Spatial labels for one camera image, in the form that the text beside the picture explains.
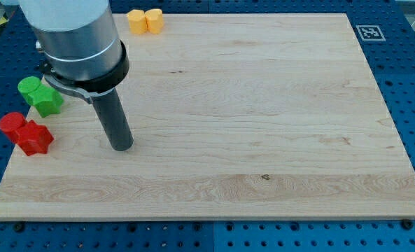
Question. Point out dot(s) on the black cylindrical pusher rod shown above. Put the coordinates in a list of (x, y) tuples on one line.
[(112, 117)]

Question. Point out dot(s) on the red cylinder block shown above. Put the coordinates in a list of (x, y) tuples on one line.
[(10, 123)]

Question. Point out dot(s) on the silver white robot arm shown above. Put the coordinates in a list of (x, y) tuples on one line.
[(84, 57)]

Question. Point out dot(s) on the green star block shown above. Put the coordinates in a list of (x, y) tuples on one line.
[(46, 100)]

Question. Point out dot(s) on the red star block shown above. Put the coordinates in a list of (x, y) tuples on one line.
[(33, 138)]

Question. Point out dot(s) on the green cylinder block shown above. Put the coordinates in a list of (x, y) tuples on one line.
[(28, 85)]

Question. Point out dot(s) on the yellow hexagon block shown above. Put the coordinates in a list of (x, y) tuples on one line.
[(137, 21)]

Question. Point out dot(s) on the yellow heart block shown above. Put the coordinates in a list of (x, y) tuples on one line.
[(155, 20)]

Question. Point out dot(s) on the light wooden board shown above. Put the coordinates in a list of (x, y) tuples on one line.
[(235, 117)]

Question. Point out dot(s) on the white fiducial marker tag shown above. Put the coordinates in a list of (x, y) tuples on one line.
[(368, 32)]

